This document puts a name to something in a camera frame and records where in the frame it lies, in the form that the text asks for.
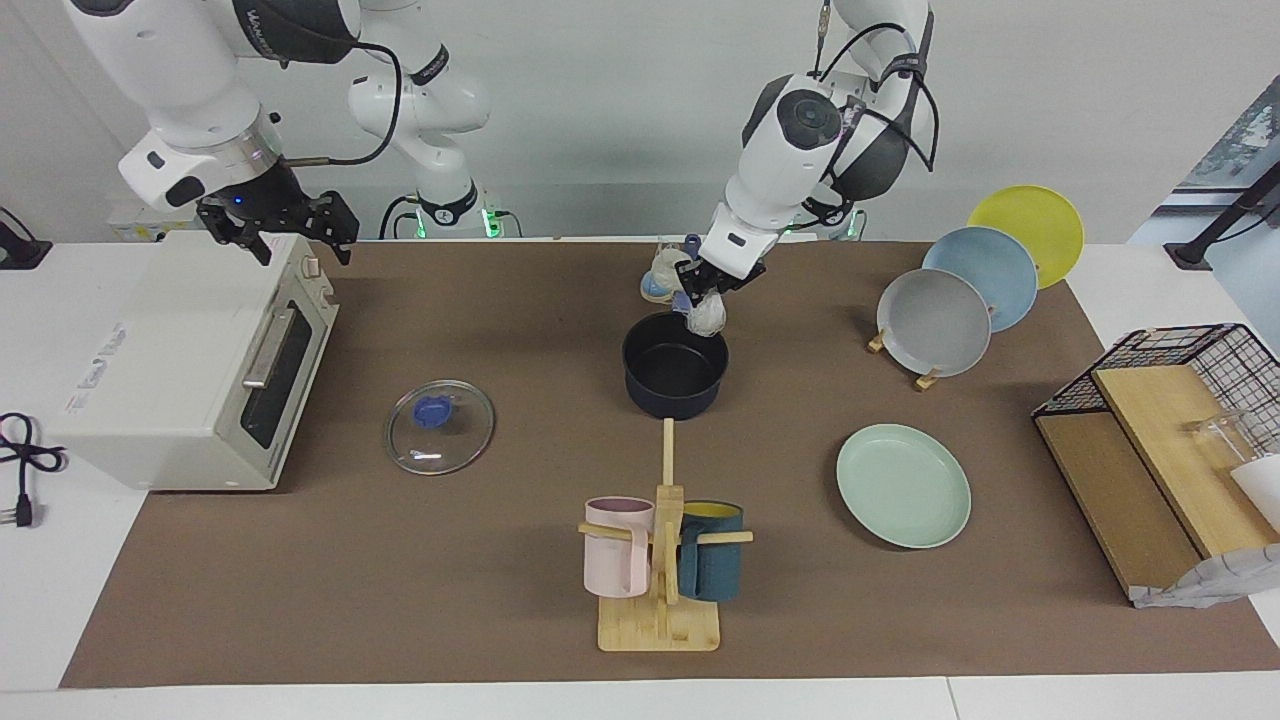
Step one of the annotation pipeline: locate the light blue plate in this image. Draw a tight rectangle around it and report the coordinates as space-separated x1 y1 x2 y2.
921 226 1039 334

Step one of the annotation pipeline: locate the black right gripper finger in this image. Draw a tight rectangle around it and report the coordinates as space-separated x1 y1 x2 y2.
308 194 360 266
204 214 274 266

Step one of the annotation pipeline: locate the light wooden shelf board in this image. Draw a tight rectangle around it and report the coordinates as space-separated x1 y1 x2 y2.
1092 365 1280 561

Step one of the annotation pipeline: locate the brown table mat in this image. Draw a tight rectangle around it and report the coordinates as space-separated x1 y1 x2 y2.
60 240 1280 689

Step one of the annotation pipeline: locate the clear glass beaker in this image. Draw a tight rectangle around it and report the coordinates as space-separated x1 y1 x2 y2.
1185 408 1253 473

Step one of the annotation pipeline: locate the white wall box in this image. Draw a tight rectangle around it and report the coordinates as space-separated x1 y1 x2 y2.
105 195 216 243

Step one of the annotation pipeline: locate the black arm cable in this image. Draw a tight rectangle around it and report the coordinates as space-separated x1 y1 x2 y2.
280 38 404 167
812 0 942 173

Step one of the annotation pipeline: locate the black power cord with plug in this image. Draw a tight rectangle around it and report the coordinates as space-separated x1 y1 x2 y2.
0 412 69 529

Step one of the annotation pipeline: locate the white vermicelli bundle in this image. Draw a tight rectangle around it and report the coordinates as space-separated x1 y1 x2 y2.
650 243 729 337

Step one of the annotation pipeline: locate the beige toaster oven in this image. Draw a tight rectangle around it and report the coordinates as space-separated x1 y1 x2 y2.
45 230 341 493

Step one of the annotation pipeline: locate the light green plate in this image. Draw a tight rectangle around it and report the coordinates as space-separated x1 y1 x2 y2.
836 423 973 550

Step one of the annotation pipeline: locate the glass lid blue knob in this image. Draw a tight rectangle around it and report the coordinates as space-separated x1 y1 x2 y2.
386 379 497 477

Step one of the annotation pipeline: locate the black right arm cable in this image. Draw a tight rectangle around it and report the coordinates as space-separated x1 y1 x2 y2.
280 38 404 167

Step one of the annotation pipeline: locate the wooden plate rack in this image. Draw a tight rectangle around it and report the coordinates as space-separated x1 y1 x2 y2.
867 300 946 392

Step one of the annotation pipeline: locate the black wire basket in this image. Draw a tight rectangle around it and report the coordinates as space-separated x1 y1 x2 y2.
1033 323 1280 457

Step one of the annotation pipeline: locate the black pot purple handle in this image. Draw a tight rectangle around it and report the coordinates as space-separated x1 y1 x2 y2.
621 235 729 421

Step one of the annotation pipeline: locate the dark teal mug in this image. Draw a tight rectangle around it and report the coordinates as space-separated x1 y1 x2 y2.
677 501 745 603

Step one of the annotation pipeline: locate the grey plate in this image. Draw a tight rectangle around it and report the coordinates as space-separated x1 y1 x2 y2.
876 268 993 379

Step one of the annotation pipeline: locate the wooden mug tree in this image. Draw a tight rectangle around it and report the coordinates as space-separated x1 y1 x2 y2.
578 418 754 653

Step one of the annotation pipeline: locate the dark brown wooden board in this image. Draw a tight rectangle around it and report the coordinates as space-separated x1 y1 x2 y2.
1035 410 1206 603

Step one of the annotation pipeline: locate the white cup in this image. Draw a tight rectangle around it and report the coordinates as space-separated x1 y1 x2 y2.
1230 455 1280 533

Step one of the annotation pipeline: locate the pink mug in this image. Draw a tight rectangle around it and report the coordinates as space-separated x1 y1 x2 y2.
583 496 656 599

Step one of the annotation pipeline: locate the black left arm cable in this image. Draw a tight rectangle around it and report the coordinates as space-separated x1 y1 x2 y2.
812 0 942 173

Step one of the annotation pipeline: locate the yellow plate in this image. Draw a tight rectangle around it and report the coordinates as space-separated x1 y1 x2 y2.
966 184 1085 291

